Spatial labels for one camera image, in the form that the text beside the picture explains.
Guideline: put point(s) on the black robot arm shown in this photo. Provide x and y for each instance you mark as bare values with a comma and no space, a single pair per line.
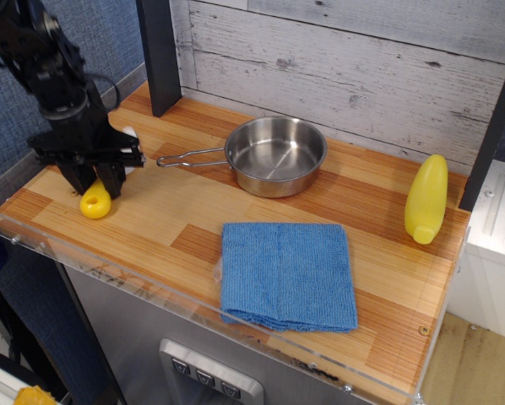
43,60

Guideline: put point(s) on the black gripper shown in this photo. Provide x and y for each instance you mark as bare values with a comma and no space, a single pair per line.
82,135

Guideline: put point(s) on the yellow plastic banana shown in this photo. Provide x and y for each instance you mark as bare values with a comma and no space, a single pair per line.
427,200

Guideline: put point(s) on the yellow black object bottom left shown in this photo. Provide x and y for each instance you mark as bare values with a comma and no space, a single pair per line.
19,385

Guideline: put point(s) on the white knife yellow handle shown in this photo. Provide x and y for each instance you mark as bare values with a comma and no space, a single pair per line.
96,202

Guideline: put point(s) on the stainless steel pot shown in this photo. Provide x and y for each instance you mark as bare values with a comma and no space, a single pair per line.
271,157

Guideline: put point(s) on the black left post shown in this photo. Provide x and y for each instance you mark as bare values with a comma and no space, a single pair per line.
159,47

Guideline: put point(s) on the blue folded cloth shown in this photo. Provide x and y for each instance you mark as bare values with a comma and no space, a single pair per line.
287,277

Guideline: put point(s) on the white appliance at right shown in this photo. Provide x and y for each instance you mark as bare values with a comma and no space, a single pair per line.
477,294

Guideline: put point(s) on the silver button panel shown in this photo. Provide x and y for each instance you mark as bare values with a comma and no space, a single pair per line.
181,361

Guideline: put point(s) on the clear acrylic edge guard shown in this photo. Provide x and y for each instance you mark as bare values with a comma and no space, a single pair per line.
400,286

